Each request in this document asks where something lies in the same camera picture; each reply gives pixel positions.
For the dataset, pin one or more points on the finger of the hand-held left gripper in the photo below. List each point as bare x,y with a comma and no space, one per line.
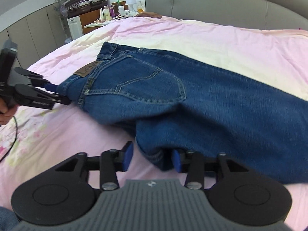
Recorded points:
63,99
51,86

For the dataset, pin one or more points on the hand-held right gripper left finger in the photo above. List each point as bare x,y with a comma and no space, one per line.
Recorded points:
127,156

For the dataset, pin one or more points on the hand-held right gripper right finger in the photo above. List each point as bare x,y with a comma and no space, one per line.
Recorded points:
177,160

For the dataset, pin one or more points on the blue denim pants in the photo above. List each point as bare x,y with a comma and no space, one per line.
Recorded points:
192,110

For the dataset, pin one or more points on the person's left hand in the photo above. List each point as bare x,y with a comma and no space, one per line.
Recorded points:
5,116

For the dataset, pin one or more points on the grey wardrobe cabinets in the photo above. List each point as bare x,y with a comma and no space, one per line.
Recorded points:
31,33

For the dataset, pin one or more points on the floral bed sheet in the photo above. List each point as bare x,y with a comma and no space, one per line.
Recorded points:
26,134

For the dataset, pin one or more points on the white box appliance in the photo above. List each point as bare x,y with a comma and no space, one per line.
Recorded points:
75,27

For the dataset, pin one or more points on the wooden bedside cabinet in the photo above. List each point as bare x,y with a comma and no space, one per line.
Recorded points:
91,18

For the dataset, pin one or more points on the white standing fan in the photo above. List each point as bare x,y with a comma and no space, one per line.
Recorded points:
60,7

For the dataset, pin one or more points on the white cosmetic bottle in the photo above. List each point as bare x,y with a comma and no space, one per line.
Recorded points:
107,15

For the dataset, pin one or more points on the purple suitcase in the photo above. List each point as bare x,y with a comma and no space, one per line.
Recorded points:
86,2

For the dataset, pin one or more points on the purple bottle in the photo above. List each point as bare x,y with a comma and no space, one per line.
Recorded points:
112,10

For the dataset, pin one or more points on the white table lamp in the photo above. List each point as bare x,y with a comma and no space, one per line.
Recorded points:
131,2

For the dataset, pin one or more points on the orange pump bottle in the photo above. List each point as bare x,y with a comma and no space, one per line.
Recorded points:
140,7

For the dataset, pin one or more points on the brown pillow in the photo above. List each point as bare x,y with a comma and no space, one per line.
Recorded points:
149,15

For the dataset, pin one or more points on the pink and cream blanket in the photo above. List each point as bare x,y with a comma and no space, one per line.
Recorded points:
216,43

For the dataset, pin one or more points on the person's leg in jeans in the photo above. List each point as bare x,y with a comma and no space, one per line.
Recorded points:
7,219

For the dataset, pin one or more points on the grey padded bed headboard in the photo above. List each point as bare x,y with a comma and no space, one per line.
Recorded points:
228,2

